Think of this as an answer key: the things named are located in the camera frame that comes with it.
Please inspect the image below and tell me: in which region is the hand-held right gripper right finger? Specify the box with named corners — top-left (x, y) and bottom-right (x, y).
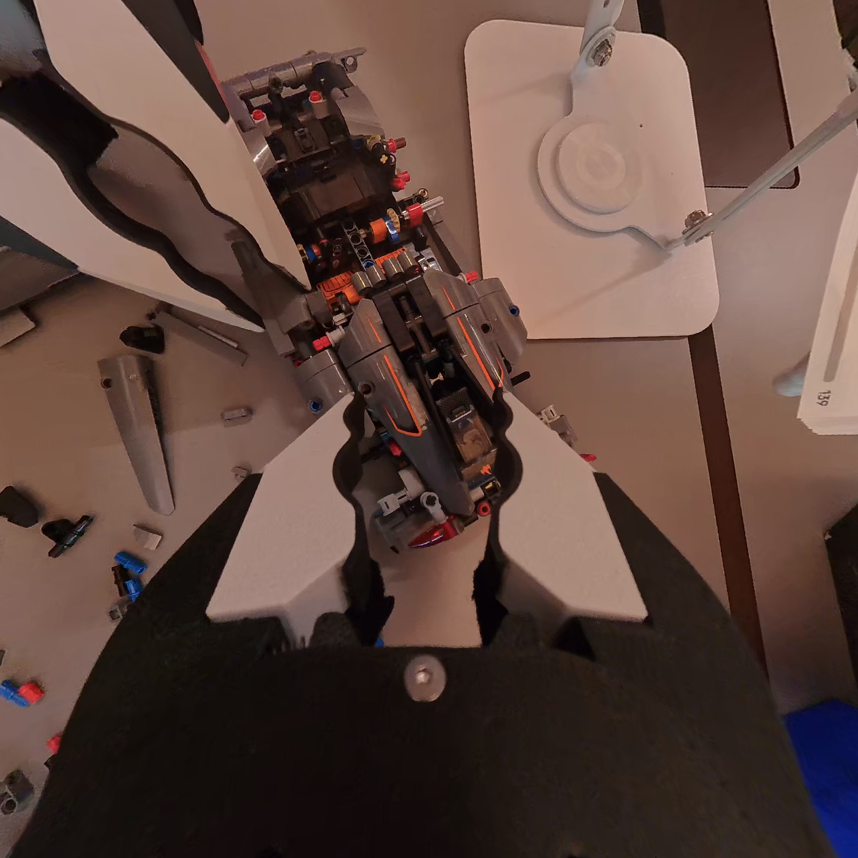
top-left (472, 389), bottom-right (650, 648)

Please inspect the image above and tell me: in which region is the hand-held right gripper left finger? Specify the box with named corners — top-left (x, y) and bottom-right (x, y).
top-left (206, 394), bottom-right (396, 648)

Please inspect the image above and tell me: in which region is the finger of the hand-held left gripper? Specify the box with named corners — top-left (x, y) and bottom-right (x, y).
top-left (32, 0), bottom-right (315, 292)
top-left (0, 74), bottom-right (268, 335)

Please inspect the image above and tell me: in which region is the lego car model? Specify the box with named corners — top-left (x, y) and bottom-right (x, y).
top-left (221, 47), bottom-right (597, 554)

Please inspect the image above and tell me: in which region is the light grey flat lego piece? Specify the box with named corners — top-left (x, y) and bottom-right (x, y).
top-left (0, 307), bottom-right (36, 348)

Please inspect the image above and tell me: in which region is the blue black lego connector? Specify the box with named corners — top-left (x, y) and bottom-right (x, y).
top-left (109, 551), bottom-right (147, 621)

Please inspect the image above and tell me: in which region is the grey curved lego panel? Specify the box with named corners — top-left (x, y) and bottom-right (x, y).
top-left (97, 354), bottom-right (177, 516)

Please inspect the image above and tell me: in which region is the long grey lego wedge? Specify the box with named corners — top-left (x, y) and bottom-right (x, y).
top-left (151, 310), bottom-right (249, 366)

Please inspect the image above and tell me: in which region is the light grey lego axle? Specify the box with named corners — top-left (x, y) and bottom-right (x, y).
top-left (180, 322), bottom-right (241, 351)

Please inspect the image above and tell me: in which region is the black lego axle connector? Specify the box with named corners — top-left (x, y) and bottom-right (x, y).
top-left (42, 515), bottom-right (93, 559)

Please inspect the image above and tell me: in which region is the dark curved lego slope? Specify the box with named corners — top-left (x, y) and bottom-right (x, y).
top-left (0, 486), bottom-right (41, 527)

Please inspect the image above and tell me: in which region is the grey lego axle connector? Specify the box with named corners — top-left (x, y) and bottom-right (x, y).
top-left (0, 770), bottom-right (34, 815)

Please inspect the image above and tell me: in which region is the blue box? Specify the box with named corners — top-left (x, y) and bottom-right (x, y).
top-left (783, 700), bottom-right (858, 858)

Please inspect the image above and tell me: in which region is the clear round disc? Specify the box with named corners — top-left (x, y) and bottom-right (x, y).
top-left (555, 122), bottom-right (643, 215)

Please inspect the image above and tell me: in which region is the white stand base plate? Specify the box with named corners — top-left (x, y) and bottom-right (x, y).
top-left (464, 19), bottom-right (720, 341)

